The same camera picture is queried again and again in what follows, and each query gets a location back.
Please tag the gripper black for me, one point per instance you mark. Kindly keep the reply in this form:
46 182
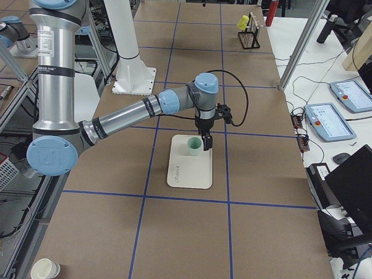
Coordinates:
204 125

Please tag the green cup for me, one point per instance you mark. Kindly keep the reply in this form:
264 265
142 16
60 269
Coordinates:
194 145

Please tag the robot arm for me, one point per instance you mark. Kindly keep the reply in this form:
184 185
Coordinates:
58 139

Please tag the white tray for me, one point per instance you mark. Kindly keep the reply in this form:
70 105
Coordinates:
186 171

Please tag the yellow cup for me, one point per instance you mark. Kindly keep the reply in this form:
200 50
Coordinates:
243 22

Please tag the paper cup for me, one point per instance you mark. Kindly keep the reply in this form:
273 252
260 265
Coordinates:
45 269

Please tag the black box with label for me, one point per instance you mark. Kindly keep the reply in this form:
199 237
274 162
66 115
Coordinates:
320 190

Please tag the near teach pendant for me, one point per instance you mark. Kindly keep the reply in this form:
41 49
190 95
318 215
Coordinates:
328 123

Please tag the teach pendant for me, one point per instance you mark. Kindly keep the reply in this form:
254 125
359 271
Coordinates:
352 95
328 123

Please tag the white chair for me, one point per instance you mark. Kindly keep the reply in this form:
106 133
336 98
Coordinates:
86 97

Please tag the black computer mouse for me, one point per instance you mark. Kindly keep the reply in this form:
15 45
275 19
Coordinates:
340 158

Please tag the black laptop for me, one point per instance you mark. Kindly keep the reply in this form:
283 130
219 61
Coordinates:
350 182

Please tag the red cylinder bottle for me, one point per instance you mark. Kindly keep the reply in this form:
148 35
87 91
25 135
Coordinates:
271 12

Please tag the far teach pendant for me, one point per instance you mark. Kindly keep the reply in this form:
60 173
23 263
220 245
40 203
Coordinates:
352 95

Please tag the black bottle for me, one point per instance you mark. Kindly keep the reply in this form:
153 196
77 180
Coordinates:
328 27

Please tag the white basket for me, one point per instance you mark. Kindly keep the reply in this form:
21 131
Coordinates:
8 171

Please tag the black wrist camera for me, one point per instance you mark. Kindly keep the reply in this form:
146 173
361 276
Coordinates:
224 112

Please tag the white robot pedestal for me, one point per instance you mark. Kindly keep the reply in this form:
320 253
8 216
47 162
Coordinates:
132 75

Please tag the black wire cup rack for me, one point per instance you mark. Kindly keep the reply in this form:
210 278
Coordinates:
249 37

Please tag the aluminium frame post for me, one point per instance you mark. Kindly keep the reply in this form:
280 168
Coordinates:
311 24

